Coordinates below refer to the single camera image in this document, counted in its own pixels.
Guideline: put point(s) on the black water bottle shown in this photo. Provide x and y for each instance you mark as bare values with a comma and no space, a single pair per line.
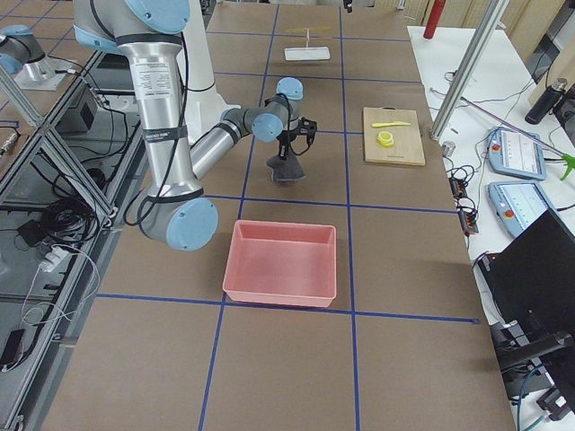
546,102

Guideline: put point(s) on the pink plastic bin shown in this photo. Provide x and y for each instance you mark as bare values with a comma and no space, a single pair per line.
282,263

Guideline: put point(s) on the black phone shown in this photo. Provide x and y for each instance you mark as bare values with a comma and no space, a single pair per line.
12,353

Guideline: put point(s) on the lower teach pendant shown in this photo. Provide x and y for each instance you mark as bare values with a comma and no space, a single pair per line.
518,203

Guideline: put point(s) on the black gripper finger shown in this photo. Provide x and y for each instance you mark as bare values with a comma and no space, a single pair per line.
283,150

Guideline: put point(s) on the black monitor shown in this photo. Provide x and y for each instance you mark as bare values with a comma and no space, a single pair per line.
532,280

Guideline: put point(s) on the white camera pole base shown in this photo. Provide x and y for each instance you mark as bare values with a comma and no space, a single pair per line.
204,105

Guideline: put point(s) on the green spray bottle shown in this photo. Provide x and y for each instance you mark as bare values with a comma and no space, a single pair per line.
570,165

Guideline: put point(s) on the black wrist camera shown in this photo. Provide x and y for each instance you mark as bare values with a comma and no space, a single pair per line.
307,128

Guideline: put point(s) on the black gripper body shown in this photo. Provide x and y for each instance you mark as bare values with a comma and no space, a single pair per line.
286,145

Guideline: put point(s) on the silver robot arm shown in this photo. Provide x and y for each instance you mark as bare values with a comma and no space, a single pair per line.
186,126

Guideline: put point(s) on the upper teach pendant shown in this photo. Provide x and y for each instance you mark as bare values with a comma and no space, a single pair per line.
513,154

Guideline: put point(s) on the wooden cutting board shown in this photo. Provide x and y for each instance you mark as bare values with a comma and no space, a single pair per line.
407,148

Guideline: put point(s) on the aluminium frame post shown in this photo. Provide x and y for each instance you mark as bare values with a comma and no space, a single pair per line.
470,60

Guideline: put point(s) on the yellow plastic knife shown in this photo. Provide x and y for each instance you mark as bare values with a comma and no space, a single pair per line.
390,124

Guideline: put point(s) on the white rack tray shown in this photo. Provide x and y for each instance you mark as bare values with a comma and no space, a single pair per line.
307,54

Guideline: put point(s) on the teach pendant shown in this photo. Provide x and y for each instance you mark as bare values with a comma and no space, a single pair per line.
513,154
518,203

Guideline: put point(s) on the red bottle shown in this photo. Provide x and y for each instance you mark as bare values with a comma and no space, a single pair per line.
434,17

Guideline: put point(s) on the dark grey cloth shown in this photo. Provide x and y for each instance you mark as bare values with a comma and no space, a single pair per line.
285,170

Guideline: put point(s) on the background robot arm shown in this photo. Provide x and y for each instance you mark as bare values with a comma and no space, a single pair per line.
26,61

